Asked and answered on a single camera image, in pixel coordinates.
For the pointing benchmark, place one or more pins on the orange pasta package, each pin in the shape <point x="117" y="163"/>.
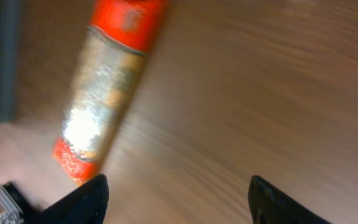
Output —
<point x="120" y="35"/>

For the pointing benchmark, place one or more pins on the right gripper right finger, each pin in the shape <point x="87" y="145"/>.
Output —
<point x="269" y="205"/>

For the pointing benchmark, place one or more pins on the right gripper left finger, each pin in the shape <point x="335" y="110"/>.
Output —
<point x="85" y="205"/>

